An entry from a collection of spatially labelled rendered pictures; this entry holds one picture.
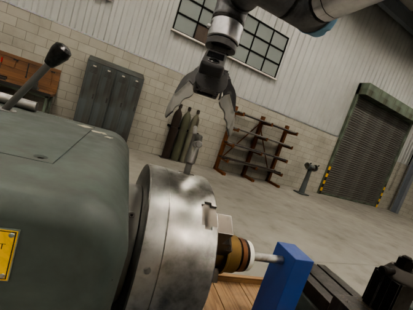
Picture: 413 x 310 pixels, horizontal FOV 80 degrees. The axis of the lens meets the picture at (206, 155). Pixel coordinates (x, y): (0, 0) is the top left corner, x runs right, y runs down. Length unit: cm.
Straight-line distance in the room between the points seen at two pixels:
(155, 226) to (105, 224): 16
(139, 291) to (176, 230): 10
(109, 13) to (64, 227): 709
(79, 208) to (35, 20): 702
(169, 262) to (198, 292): 7
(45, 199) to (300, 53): 941
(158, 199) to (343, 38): 1078
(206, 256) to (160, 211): 10
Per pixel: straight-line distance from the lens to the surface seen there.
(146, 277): 41
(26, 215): 25
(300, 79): 961
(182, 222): 41
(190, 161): 51
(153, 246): 40
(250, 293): 91
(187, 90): 56
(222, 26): 60
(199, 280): 43
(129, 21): 728
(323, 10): 56
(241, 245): 60
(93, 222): 24
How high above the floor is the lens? 135
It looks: 7 degrees down
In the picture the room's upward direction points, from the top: 18 degrees clockwise
